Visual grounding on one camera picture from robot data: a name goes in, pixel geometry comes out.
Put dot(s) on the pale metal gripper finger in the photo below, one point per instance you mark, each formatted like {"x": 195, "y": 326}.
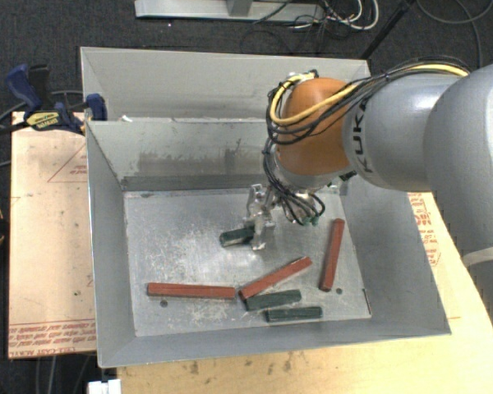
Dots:
{"x": 256, "y": 203}
{"x": 263, "y": 235}

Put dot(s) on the dark green flat block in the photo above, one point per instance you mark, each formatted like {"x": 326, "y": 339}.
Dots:
{"x": 273, "y": 299}
{"x": 293, "y": 314}
{"x": 235, "y": 237}

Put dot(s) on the red-brown flat block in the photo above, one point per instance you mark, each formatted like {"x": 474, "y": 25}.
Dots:
{"x": 332, "y": 255}
{"x": 276, "y": 277}
{"x": 191, "y": 290}

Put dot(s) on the grey metal bin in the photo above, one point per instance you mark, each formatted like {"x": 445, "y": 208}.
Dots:
{"x": 181, "y": 236}

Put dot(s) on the brown cardboard board red print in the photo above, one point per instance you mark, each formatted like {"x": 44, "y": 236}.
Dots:
{"x": 49, "y": 236}

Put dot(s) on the black cylinder on white bracket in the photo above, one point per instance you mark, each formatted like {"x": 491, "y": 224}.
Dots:
{"x": 346, "y": 175}

